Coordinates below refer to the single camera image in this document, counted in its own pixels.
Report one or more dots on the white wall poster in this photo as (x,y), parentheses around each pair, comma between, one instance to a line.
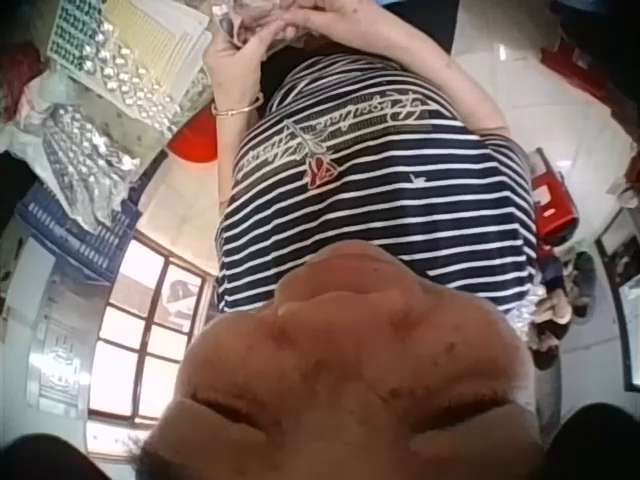
(57,340)

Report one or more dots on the red plastic stool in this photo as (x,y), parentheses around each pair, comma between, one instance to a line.
(195,140)

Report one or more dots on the window with brown frame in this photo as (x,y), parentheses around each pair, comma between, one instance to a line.
(150,325)

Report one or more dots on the person's right hand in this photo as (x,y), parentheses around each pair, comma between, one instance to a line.
(320,17)

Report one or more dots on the silver foil strip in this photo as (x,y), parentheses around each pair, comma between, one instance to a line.
(235,20)

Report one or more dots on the red plastic container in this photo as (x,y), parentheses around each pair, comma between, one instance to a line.
(552,200)

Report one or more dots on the person's left hand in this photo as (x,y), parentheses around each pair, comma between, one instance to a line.
(232,70)

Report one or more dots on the green dotted blister sheet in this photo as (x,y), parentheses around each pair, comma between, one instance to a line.
(75,30)

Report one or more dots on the heap of clutter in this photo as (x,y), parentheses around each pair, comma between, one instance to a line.
(570,295)

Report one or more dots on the silver bubble blister sheet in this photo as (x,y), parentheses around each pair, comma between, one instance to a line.
(130,80)

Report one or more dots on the dark red cloth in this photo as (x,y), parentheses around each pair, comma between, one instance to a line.
(20,70)

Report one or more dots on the blue plastic crate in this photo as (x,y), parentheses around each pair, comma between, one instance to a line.
(75,230)

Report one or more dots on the stack of yellow blister sheets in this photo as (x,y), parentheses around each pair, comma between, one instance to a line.
(155,40)

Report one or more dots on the heap of silver foil sheets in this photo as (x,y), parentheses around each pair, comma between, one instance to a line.
(85,160)

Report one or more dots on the white plastic bag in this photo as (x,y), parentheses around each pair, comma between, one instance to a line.
(30,135)

